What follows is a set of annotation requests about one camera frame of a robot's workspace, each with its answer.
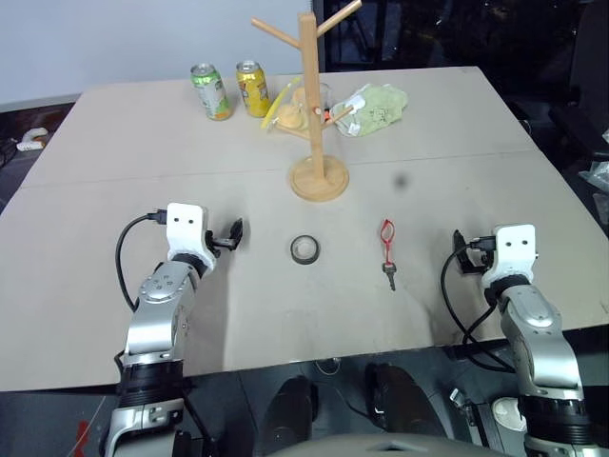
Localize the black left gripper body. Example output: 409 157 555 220
206 230 235 252

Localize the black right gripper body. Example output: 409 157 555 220
465 239 496 274

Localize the white round floor object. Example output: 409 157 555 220
491 396 527 433

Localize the wooden tree hanger stand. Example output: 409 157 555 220
250 0 363 204

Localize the grey robot torso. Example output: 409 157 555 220
265 431 518 457

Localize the black chair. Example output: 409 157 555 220
516 0 609 161

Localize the small metal bracket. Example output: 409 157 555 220
448 387 478 416

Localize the black tape roll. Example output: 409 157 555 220
288 233 322 265

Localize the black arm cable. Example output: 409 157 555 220
440 236 518 373
114 210 168 311

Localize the green drink can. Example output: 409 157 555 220
190 63 233 122

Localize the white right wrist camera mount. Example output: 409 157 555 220
481 224 540 288

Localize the dark rounded robot foot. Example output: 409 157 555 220
265 374 319 449
363 362 452 438

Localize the yellow drink can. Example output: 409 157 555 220
235 59 271 119

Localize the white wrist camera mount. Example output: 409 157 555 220
166 202 222 278
481 224 540 288

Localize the pale green crumpled bag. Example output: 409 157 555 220
329 83 410 139

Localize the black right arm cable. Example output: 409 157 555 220
440 236 518 373

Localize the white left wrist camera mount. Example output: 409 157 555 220
166 202 222 278

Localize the silver key with red strap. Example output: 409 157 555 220
379 218 399 293

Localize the clear bag of cookies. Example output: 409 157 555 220
260 77 335 138

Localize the clear plastic bag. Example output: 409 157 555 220
577 160 609 192

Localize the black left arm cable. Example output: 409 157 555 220
114 210 168 311

